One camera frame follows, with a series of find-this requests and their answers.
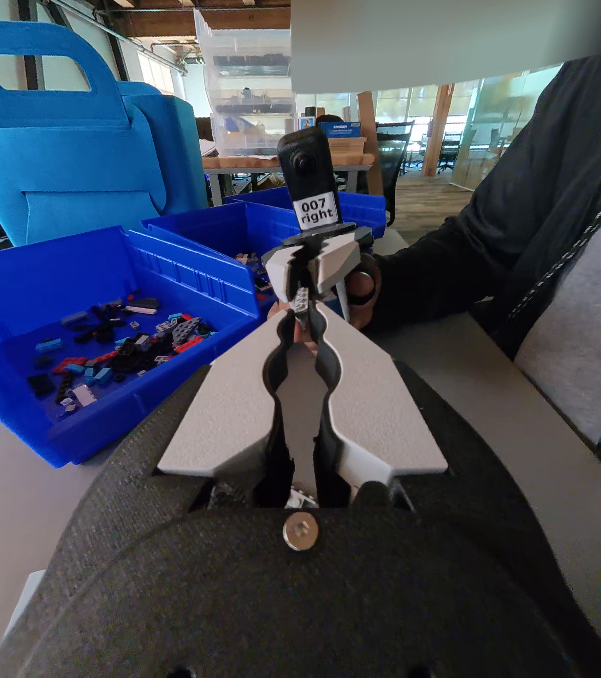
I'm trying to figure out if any wooden post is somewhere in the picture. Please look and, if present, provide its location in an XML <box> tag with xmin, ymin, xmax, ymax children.
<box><xmin>421</xmin><ymin>84</ymin><xmax>456</xmax><ymax>177</ymax></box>

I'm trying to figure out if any large pile of toy bricks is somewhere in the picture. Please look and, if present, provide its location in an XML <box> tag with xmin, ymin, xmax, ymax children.
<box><xmin>27</xmin><ymin>297</ymin><xmax>219</xmax><ymax>411</ymax></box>

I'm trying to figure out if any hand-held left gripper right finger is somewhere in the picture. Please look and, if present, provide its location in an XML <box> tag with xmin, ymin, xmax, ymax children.
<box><xmin>307</xmin><ymin>303</ymin><xmax>449</xmax><ymax>507</ymax></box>

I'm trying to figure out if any black office chair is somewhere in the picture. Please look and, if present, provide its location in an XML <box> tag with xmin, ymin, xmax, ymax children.
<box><xmin>376</xmin><ymin>121</ymin><xmax>417</xmax><ymax>227</ymax></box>

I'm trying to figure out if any person's right forearm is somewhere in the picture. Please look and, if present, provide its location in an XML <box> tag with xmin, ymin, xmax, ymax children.
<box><xmin>364</xmin><ymin>212</ymin><xmax>534</xmax><ymax>334</ymax></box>

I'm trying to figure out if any pale instruction booklet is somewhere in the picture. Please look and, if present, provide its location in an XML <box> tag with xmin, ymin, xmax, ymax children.
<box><xmin>2</xmin><ymin>569</ymin><xmax>47</xmax><ymax>660</ymax></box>

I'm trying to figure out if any stack of clear plastic bins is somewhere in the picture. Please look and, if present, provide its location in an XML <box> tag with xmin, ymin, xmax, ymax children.
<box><xmin>193</xmin><ymin>8</ymin><xmax>297</xmax><ymax>157</ymax></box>

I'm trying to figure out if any wooden table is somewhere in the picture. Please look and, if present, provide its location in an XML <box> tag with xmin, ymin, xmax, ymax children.
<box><xmin>202</xmin><ymin>154</ymin><xmax>376</xmax><ymax>206</ymax></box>

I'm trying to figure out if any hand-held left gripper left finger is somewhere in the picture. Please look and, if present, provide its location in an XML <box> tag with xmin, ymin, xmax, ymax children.
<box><xmin>158</xmin><ymin>310</ymin><xmax>297</xmax><ymax>507</ymax></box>

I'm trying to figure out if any blue plastic bin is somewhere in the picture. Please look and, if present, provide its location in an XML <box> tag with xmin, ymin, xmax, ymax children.
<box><xmin>0</xmin><ymin>227</ymin><xmax>263</xmax><ymax>469</ymax></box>
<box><xmin>140</xmin><ymin>188</ymin><xmax>387</xmax><ymax>324</ymax></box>

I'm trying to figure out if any blue felt bag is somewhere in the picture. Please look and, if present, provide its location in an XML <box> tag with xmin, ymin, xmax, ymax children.
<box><xmin>0</xmin><ymin>20</ymin><xmax>208</xmax><ymax>247</ymax></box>

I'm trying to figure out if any grey desk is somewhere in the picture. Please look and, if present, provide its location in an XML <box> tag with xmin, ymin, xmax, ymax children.
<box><xmin>0</xmin><ymin>228</ymin><xmax>601</xmax><ymax>678</ymax></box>

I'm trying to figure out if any person's right hand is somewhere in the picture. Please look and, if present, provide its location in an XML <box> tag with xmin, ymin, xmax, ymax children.
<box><xmin>347</xmin><ymin>253</ymin><xmax>384</xmax><ymax>331</ymax></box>

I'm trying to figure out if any grey toy brick plate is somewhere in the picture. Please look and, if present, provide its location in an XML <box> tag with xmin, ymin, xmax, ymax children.
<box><xmin>292</xmin><ymin>287</ymin><xmax>313</xmax><ymax>326</ymax></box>

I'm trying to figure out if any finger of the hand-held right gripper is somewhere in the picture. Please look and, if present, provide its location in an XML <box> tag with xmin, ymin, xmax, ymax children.
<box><xmin>262</xmin><ymin>247</ymin><xmax>306</xmax><ymax>304</ymax></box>
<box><xmin>308</xmin><ymin>239</ymin><xmax>363</xmax><ymax>298</ymax></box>

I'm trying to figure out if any person's upper body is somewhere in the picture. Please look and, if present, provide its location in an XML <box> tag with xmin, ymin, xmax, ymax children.
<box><xmin>470</xmin><ymin>48</ymin><xmax>601</xmax><ymax>504</ymax></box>

